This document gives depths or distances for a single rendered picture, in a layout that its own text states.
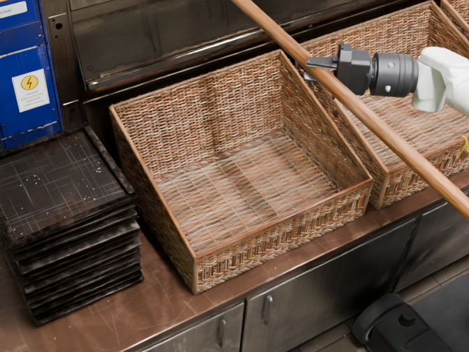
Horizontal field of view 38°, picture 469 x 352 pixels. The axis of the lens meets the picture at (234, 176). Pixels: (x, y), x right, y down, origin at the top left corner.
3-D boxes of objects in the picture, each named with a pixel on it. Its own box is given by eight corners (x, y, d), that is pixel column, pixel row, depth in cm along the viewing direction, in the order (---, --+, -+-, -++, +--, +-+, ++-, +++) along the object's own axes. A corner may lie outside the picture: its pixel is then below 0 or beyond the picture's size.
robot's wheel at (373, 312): (401, 304, 238) (394, 284, 222) (411, 314, 235) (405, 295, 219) (356, 340, 237) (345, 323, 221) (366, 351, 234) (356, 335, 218)
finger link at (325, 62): (306, 58, 141) (336, 60, 141) (306, 67, 138) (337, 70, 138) (307, 51, 139) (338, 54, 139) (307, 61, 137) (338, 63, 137)
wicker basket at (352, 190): (112, 176, 201) (104, 103, 181) (273, 115, 223) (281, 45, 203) (192, 299, 173) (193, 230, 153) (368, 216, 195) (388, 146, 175)
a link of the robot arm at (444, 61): (407, 89, 144) (450, 114, 133) (415, 47, 139) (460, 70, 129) (431, 85, 146) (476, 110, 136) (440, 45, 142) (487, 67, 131)
